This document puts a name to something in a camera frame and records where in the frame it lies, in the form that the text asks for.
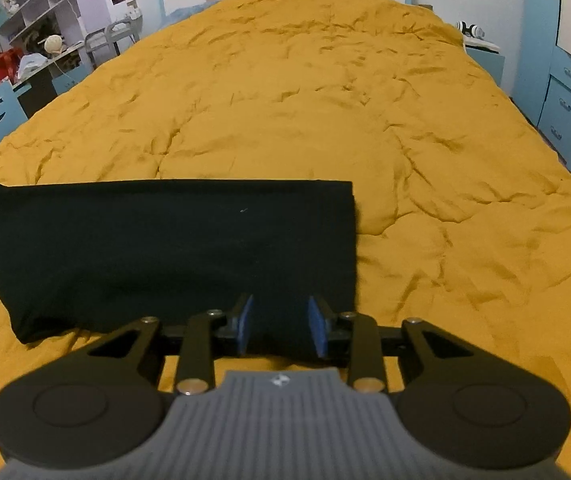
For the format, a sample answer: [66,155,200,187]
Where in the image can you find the blue chair with face cutout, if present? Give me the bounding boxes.
[0,82,32,154]

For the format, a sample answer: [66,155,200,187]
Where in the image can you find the blue nightstand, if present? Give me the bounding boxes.
[462,37,507,97]

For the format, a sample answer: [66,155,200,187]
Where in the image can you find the white headphones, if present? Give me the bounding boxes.
[455,20,487,40]

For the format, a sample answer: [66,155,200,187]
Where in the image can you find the grey stool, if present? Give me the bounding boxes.
[84,14,144,69]

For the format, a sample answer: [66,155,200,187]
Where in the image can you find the yellow blanket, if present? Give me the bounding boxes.
[0,0,571,480]

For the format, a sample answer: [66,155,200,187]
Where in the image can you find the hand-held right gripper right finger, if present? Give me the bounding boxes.
[307,295,502,394]

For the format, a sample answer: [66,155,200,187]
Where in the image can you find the black pants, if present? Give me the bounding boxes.
[0,179,362,367]

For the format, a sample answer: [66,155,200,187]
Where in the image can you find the white cloth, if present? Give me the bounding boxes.
[16,54,49,75]

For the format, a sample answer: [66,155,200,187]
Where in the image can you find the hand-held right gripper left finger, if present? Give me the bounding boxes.
[66,293,256,394]

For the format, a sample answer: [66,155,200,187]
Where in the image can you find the blue drawer cabinet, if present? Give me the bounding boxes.
[512,0,571,173]

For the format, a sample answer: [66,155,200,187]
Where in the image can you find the blue desk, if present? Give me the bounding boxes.
[12,40,94,111]

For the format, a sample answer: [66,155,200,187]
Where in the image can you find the red bag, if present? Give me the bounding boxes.
[0,48,24,87]

